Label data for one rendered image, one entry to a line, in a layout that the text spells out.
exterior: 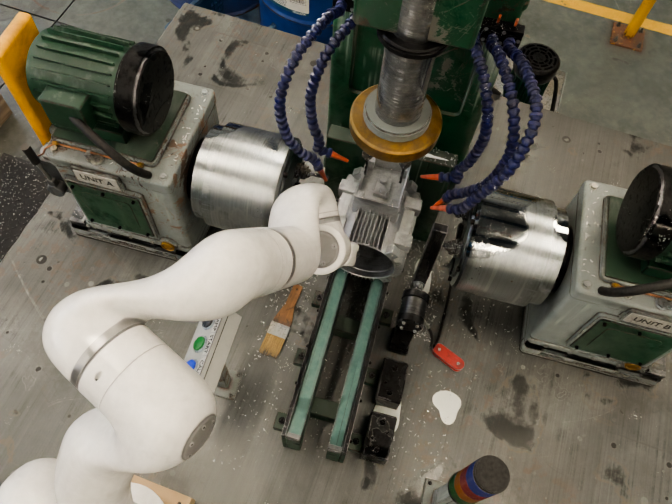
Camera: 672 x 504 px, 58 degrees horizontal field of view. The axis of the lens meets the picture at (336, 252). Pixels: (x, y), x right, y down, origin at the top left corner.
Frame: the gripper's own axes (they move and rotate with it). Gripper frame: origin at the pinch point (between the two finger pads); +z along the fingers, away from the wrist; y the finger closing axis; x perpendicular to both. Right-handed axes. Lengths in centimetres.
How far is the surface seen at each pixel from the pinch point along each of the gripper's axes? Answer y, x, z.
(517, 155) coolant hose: 28.7, 24.3, -21.0
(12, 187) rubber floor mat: -151, -13, 116
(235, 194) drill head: -24.1, 5.7, -0.7
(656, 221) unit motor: 56, 19, -18
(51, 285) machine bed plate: -70, -28, 17
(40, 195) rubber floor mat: -137, -14, 116
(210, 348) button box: -18.0, -25.0, -14.1
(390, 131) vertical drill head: 5.8, 23.9, -17.2
